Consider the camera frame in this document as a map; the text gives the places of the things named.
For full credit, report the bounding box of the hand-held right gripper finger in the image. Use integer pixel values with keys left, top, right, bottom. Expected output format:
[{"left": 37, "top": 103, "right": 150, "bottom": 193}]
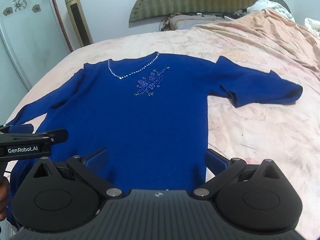
[{"left": 193, "top": 149, "right": 284, "bottom": 201}]

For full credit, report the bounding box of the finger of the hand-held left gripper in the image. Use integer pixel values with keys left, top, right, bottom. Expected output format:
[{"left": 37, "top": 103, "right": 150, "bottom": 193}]
[
  {"left": 24, "top": 129, "right": 69, "bottom": 146},
  {"left": 0, "top": 124, "right": 34, "bottom": 134}
]

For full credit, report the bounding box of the blue beaded sweater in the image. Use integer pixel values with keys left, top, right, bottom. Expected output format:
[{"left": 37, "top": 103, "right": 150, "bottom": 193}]
[{"left": 5, "top": 51, "right": 303, "bottom": 228}]

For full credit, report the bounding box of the person's left hand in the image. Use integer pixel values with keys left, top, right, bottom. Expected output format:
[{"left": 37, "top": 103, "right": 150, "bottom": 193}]
[{"left": 0, "top": 177, "right": 11, "bottom": 221}]

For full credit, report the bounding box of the pink floral bed sheet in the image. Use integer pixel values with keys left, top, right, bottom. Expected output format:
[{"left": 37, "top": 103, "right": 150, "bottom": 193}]
[{"left": 5, "top": 29, "right": 320, "bottom": 239}]

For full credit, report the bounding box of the frosted floral glass door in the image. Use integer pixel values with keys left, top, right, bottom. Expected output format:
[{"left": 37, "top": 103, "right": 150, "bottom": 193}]
[{"left": 0, "top": 0, "right": 73, "bottom": 92}]

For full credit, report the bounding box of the gold tower fan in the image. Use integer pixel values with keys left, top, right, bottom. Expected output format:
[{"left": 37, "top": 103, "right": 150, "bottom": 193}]
[{"left": 63, "top": 0, "right": 94, "bottom": 48}]

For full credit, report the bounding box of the peach blanket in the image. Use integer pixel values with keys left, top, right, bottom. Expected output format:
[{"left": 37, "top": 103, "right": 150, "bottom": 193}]
[{"left": 195, "top": 8, "right": 320, "bottom": 80}]

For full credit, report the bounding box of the brown patterned pillow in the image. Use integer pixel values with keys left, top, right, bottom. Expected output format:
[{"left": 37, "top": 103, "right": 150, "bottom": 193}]
[{"left": 165, "top": 12, "right": 232, "bottom": 32}]

